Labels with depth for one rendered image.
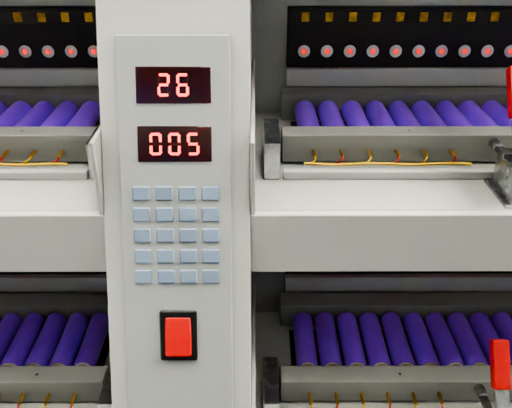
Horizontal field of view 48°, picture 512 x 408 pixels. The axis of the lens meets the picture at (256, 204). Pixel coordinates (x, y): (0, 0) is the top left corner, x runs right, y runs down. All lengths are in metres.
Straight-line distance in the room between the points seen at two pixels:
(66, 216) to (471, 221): 0.26
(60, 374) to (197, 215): 0.20
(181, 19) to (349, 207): 0.16
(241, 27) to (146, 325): 0.20
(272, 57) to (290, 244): 0.24
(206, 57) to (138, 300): 0.16
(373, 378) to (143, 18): 0.32
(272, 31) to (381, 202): 0.24
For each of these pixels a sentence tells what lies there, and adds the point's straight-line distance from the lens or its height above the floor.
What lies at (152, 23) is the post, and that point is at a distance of 0.37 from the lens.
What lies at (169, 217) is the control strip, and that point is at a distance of 0.37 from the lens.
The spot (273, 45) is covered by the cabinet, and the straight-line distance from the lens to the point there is 0.57.
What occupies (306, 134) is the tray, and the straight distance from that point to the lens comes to 0.43.
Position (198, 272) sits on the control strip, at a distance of 0.37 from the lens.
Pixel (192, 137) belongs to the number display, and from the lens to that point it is 0.36.
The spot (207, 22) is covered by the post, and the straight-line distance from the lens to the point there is 0.37.
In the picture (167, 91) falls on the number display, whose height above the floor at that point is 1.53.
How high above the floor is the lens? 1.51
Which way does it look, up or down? 9 degrees down
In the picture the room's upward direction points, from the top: straight up
